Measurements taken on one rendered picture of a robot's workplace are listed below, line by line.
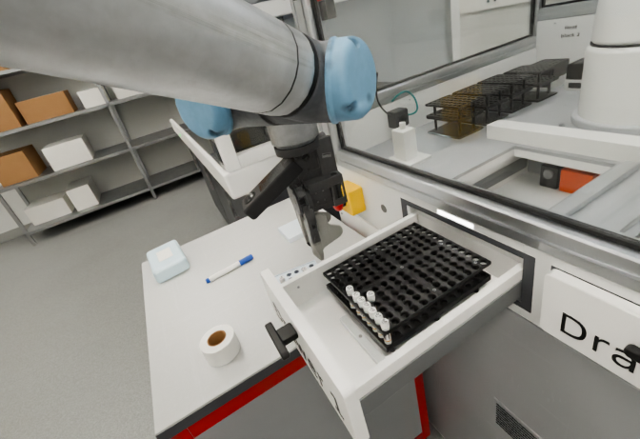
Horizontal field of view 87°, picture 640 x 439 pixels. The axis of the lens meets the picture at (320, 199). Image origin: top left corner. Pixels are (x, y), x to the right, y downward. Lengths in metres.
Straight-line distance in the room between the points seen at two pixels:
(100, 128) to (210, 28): 4.38
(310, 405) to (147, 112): 4.06
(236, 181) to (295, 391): 0.74
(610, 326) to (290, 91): 0.47
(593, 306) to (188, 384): 0.67
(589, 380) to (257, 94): 0.61
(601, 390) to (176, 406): 0.68
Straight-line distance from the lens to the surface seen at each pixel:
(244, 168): 1.26
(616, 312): 0.55
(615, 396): 0.68
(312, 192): 0.52
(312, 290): 0.67
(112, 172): 4.68
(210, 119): 0.39
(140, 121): 4.56
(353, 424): 0.48
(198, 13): 0.22
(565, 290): 0.57
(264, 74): 0.25
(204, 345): 0.75
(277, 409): 0.83
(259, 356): 0.73
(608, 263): 0.54
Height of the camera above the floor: 1.29
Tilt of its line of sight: 27 degrees down
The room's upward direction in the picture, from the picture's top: 14 degrees counter-clockwise
